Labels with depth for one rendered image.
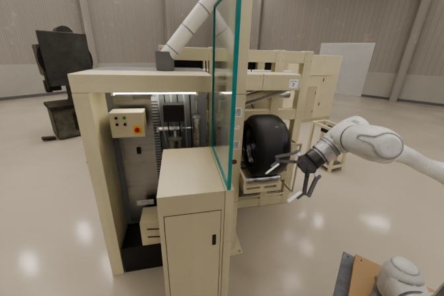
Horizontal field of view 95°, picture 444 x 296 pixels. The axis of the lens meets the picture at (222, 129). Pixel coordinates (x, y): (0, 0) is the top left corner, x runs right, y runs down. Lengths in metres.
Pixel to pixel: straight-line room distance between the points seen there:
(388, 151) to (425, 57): 12.81
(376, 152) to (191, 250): 1.05
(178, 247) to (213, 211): 0.29
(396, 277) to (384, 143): 0.88
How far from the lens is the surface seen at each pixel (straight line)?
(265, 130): 1.66
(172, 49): 1.78
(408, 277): 1.48
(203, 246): 1.36
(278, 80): 2.00
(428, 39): 13.51
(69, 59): 5.31
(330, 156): 0.88
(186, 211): 1.16
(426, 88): 13.59
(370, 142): 0.73
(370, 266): 1.80
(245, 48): 1.59
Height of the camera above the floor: 1.95
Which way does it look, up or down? 20 degrees down
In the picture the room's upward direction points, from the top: 2 degrees clockwise
